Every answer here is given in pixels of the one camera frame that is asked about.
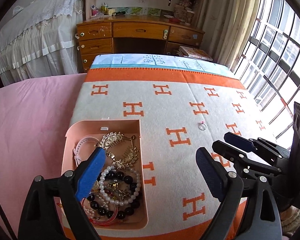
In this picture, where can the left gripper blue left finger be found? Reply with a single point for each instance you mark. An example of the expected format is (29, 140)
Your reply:
(88, 171)

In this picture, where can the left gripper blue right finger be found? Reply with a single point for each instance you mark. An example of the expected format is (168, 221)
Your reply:
(213, 173)

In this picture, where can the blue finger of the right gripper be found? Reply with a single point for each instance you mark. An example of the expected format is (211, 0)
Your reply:
(239, 142)
(239, 158)

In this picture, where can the pink smart watch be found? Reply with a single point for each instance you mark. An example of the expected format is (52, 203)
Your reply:
(84, 148)

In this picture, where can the pink jewelry box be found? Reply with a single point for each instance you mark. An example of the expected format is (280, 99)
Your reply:
(103, 209)

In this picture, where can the small gold flower earring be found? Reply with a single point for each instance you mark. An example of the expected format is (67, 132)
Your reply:
(116, 188)

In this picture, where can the gold pearl hair comb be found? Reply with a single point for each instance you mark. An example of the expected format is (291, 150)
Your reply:
(120, 149)

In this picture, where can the orange grey H blanket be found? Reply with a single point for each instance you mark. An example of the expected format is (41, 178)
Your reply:
(179, 111)

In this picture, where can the window with metal bars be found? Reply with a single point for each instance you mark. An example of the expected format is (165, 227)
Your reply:
(269, 66)

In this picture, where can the white blue tree sheet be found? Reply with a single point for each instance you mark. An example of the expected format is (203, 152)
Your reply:
(159, 61)

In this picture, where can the stack of books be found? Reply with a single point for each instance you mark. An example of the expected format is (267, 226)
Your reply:
(194, 53)

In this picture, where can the beige floral curtain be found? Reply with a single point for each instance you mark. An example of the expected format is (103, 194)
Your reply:
(227, 25)

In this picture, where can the wooden desk with drawers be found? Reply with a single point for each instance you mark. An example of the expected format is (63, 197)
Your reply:
(133, 35)

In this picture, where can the white lace furniture cover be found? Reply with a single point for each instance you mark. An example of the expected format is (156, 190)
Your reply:
(40, 41)

